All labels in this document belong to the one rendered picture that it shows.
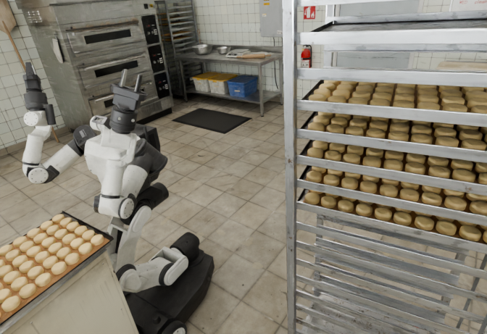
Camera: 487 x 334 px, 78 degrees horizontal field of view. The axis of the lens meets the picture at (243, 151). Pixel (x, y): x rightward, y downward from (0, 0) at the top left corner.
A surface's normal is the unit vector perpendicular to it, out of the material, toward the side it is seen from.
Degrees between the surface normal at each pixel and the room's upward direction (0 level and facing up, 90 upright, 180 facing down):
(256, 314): 0
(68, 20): 90
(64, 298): 90
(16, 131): 90
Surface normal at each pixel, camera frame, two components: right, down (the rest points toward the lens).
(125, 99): -0.01, 0.34
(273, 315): -0.07, -0.88
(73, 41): 0.80, 0.23
